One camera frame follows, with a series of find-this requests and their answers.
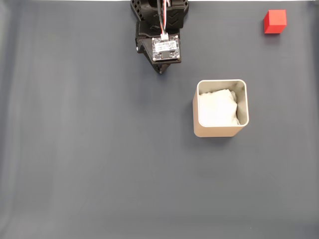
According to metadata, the red cube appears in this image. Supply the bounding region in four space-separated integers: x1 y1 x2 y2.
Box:
263 9 288 34

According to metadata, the beige metal box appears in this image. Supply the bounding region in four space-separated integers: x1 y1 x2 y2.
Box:
192 79 250 138

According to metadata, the white crumpled cloth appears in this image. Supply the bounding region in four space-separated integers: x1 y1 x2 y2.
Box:
198 89 241 126

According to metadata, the dark blue-grey mat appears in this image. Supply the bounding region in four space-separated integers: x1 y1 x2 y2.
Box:
0 1 319 239

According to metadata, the camera circuit board on mount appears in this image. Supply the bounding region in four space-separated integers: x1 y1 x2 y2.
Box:
141 34 182 63

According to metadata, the red white black cable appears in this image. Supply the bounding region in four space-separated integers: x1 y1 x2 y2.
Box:
156 0 173 40

